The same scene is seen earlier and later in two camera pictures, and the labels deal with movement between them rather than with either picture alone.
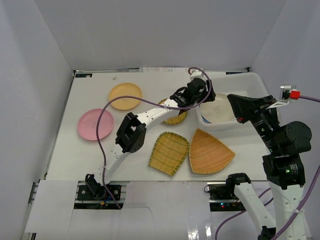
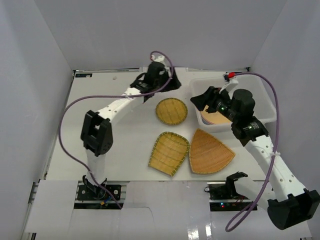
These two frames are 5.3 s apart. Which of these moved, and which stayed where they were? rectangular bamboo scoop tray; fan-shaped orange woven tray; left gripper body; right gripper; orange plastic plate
Moved: right gripper; left gripper body; orange plastic plate
Stayed: fan-shaped orange woven tray; rectangular bamboo scoop tray
